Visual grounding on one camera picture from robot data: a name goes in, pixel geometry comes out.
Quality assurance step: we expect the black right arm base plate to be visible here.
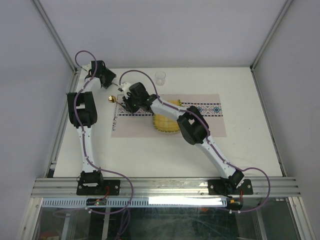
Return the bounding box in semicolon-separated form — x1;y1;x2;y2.
207;179;253;197

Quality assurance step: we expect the aluminium front mounting rail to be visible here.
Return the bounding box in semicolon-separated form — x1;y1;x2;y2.
31;177;301;198

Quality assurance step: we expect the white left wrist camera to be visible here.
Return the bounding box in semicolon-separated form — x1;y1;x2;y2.
79;63;91;72

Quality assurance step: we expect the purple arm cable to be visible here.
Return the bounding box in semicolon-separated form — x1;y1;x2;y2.
118;69;271;214
74;50;135;240

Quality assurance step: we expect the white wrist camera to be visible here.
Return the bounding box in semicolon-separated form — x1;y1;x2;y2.
118;82;132;98
79;63;91;72

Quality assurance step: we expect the gold spoon green handle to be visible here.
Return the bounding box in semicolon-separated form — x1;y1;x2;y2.
108;95;125;104

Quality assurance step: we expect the right aluminium frame post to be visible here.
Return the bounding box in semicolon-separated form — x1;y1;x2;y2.
250;0;294;72

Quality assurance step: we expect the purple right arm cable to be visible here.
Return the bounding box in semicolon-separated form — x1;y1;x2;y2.
118;69;271;214

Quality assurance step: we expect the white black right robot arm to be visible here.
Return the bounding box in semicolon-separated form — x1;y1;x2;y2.
119;82;245;194

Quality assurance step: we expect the white slotted cable duct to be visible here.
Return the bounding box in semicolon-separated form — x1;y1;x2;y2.
42;196;227;208

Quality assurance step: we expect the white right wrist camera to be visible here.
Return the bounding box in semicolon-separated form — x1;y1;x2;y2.
118;82;132;98

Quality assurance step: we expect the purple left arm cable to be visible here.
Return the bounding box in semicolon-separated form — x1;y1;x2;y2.
74;50;135;240

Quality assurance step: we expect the clear drinking glass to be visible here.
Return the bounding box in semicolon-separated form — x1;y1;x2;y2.
155;71;167;86

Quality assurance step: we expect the aluminium frame post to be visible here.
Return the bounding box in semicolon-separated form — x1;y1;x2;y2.
250;0;294;72
31;0;77;73

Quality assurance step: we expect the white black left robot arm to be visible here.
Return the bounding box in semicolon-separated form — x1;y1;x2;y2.
67;60;117;195

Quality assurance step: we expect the left aluminium frame post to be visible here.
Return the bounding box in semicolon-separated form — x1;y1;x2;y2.
31;0;77;73

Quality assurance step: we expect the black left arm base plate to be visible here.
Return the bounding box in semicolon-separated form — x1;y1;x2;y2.
76;179;121;196

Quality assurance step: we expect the yellow woven pattern plate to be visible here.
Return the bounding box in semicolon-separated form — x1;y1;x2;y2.
151;99;183;134

